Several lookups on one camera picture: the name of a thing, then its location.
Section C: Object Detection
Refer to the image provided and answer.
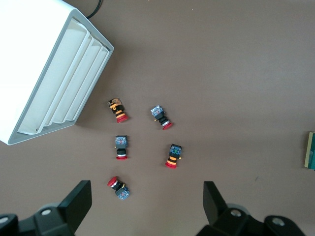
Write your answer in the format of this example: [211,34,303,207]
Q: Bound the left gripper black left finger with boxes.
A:
[18,180,93,236]

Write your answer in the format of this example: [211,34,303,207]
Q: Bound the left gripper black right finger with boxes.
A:
[195,181,267,236]

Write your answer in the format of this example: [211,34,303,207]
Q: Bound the red button orange striped collar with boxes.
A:
[164,144,183,170]

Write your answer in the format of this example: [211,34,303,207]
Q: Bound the red button grey blue body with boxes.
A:
[114,135,130,160]

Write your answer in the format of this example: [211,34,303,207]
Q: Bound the red button clear orange body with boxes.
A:
[107,97,128,123]

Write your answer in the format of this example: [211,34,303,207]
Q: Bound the red button angled blue body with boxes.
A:
[150,105,174,130]

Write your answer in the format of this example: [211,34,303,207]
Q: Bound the white slotted storage box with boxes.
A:
[0,0,115,146]

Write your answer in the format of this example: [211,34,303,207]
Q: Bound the long looping black cable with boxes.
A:
[86,0,103,19]

